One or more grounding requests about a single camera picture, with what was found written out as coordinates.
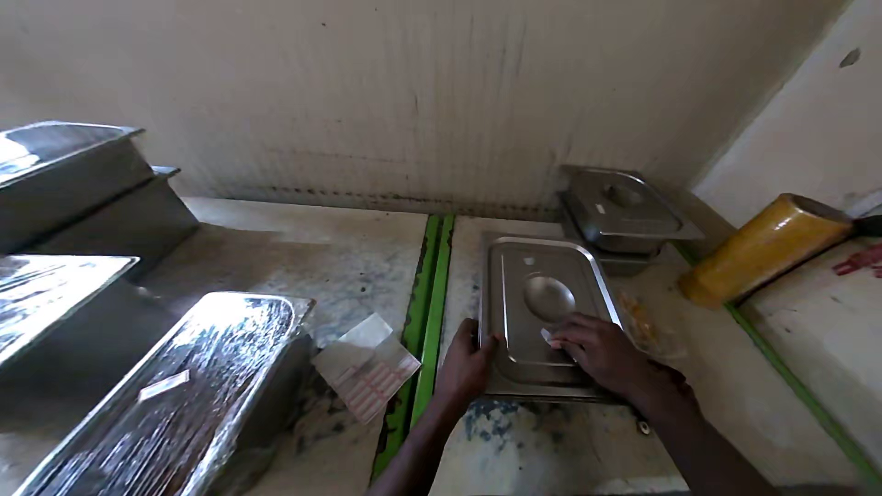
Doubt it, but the person's left hand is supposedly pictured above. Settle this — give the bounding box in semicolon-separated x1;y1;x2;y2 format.
435;317;500;416

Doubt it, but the person's right hand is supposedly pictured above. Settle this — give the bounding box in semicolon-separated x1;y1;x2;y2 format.
549;312;664;409

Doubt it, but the rectangular metal lid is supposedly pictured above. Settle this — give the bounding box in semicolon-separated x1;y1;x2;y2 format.
480;233;627;402

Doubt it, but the person's left forearm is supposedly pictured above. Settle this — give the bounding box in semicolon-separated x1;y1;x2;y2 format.
367;394;471;496

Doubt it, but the person's right forearm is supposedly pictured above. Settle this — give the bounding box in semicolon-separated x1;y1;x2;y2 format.
626;358;781;496

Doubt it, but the shallow rectangular metal pan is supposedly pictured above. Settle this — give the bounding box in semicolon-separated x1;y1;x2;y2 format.
479;231;629;405

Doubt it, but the clear bag with orange pieces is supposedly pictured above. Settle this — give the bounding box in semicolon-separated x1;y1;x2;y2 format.
615;289;690;361

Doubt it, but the small deep metal pan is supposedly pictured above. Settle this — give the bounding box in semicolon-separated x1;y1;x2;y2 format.
557;187;668;278

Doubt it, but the white sheet of red-printed labels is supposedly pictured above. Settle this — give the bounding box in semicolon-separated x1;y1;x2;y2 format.
311;313;423;425

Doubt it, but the small metal lid, white label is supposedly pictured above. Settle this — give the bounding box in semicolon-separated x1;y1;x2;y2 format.
564;166;705;242

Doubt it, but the yellow wrapped roll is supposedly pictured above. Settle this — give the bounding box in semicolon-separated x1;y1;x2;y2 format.
678;193;855;309

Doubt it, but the film-covered metal pan, white label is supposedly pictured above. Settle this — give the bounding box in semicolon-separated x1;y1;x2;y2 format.
12;291;317;496

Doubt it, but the red object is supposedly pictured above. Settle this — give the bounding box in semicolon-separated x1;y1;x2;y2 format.
832;244;882;279

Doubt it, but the deep grey metal pan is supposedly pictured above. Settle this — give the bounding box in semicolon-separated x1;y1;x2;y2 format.
24;165;202;285

